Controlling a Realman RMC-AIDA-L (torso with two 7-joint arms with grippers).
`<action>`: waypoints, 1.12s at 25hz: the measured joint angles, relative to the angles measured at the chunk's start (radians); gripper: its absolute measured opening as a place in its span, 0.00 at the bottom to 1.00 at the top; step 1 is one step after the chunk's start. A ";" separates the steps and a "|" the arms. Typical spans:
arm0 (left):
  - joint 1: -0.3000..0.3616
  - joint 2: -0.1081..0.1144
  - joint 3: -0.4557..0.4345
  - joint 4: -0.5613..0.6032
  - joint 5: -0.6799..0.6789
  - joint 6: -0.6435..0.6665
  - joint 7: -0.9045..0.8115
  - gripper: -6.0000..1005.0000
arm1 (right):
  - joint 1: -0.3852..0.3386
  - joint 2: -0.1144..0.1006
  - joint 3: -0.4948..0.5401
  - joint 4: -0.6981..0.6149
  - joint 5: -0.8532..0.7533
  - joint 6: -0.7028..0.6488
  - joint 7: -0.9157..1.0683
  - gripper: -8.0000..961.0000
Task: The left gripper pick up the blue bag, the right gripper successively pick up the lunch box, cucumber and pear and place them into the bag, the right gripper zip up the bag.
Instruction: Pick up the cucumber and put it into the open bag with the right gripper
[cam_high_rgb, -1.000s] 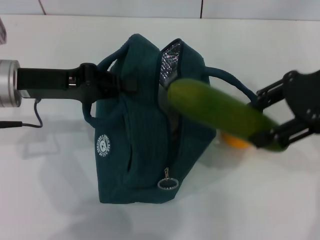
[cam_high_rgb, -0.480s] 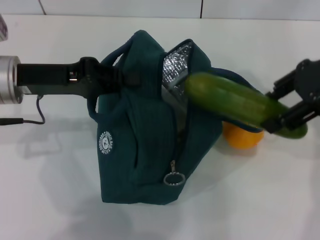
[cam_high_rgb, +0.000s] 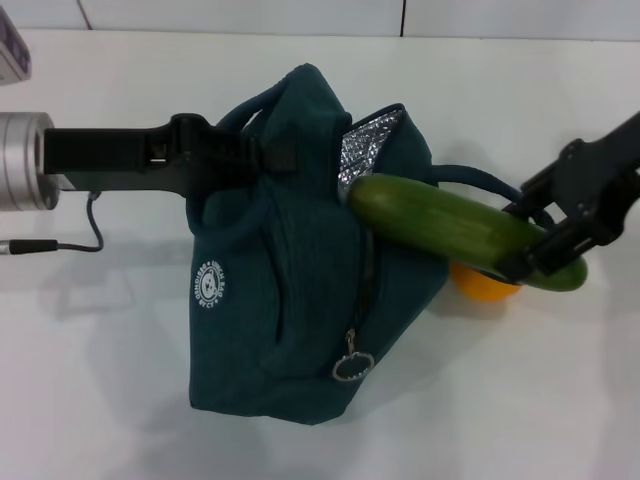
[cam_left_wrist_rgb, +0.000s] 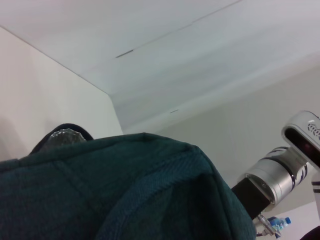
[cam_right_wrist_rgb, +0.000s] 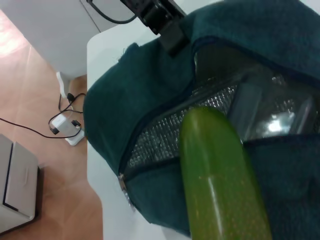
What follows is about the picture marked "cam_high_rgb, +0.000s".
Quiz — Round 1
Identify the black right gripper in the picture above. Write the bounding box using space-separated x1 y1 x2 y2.
499 109 640 287

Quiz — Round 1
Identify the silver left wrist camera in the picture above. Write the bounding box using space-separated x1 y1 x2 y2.
0 6 34 88

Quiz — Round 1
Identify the orange pear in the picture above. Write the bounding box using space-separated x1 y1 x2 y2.
449 259 524 303

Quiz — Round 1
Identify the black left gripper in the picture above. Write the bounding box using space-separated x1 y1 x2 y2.
43 113 297 199

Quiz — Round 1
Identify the green cucumber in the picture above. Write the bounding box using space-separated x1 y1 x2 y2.
346 174 589 294

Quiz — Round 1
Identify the grey left arm cable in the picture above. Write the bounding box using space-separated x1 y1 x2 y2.
0 191 104 257

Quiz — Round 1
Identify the dark teal insulated lunch bag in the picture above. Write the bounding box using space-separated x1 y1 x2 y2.
184 63 557 414

